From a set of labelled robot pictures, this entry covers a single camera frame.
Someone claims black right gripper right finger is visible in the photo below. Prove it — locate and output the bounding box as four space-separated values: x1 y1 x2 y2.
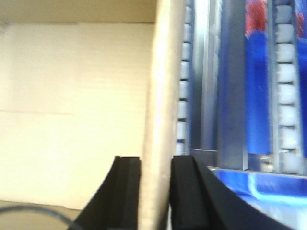
169 156 288 230

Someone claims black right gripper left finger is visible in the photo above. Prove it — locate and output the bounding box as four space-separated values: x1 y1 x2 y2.
74 156 141 230

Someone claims brown cardboard box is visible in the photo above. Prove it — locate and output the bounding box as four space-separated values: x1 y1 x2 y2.
0 0 186 230

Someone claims grey roller track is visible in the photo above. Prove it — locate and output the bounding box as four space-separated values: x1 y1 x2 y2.
176 0 194 155
267 0 304 175

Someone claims blue plastic bin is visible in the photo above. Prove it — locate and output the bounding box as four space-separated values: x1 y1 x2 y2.
208 0 307 199

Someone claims grey roller track right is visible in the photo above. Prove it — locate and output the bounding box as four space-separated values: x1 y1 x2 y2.
267 0 304 175

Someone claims black cable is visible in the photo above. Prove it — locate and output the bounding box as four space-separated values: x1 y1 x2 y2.
0 205 75 230

